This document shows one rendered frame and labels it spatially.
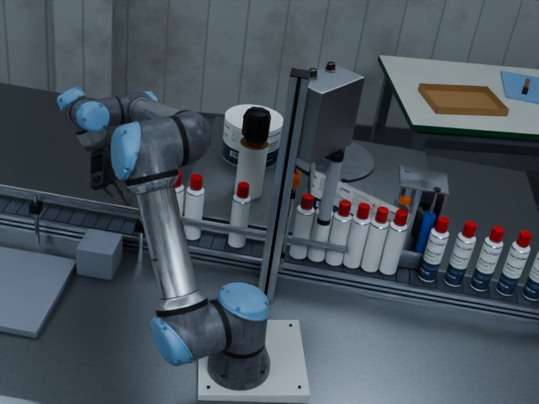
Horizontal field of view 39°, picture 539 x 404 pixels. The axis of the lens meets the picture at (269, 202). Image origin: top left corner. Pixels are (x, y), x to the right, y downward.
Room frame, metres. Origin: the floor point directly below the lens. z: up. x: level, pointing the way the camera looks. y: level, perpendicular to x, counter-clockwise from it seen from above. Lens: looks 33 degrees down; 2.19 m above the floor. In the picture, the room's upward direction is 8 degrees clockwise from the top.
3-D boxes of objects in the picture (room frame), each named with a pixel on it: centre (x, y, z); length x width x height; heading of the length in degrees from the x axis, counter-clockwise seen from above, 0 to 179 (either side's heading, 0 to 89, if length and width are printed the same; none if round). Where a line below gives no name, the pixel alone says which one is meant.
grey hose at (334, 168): (1.67, -0.15, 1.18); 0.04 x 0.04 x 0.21
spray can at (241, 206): (1.79, 0.08, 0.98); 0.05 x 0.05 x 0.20
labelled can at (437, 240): (1.76, -0.48, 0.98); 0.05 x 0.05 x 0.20
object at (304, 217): (1.78, -0.10, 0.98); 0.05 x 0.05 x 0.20
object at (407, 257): (1.85, -0.42, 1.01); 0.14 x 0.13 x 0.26; 87
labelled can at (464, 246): (1.75, -0.55, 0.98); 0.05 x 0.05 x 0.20
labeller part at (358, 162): (2.37, -0.19, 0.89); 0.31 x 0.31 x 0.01
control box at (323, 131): (1.69, -0.09, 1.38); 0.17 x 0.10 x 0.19; 142
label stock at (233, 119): (2.32, 0.09, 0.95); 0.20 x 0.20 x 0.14
